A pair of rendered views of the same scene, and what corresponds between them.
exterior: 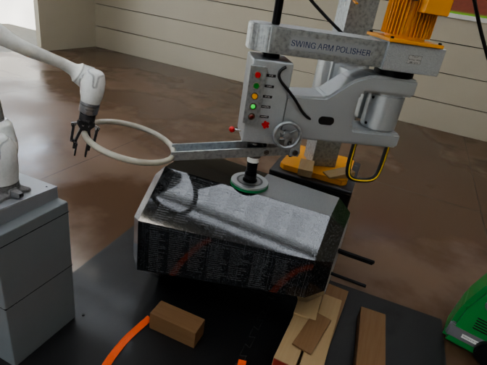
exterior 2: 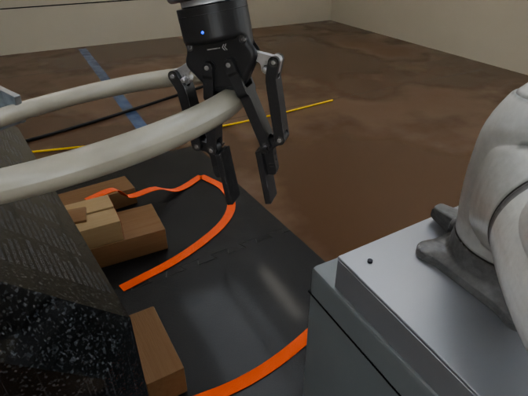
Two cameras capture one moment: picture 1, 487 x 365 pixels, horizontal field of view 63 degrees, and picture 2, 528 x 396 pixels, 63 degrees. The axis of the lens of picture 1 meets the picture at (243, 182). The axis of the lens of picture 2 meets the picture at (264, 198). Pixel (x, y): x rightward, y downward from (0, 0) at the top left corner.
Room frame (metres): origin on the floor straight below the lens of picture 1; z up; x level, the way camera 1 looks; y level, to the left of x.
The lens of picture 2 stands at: (2.15, 1.17, 1.29)
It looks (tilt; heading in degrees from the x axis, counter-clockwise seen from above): 32 degrees down; 221
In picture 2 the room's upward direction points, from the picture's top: straight up
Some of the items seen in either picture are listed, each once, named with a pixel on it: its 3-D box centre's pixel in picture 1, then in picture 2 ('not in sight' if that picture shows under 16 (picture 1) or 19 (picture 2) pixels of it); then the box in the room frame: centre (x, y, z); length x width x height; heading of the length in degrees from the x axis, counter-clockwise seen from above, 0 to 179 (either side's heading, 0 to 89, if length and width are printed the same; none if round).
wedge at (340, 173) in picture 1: (338, 172); not in sight; (2.57, -0.65, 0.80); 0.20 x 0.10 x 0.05; 112
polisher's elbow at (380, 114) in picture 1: (381, 109); not in sight; (2.15, -0.68, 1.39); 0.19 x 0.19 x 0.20
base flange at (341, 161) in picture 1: (318, 163); not in sight; (2.78, -0.54, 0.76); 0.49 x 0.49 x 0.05; 73
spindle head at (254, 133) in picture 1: (277, 102); not in sight; (2.04, -0.11, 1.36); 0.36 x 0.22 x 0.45; 100
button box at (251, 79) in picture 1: (254, 95); not in sight; (1.90, 0.01, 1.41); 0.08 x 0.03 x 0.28; 100
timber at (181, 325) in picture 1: (177, 323); (152, 353); (1.67, 0.25, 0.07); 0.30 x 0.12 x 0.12; 72
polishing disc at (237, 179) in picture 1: (249, 181); not in sight; (2.03, -0.03, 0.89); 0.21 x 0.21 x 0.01
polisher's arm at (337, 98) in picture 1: (334, 112); not in sight; (2.08, -0.42, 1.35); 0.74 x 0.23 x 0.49; 100
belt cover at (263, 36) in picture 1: (340, 50); not in sight; (2.09, -0.38, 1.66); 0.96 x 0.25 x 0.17; 100
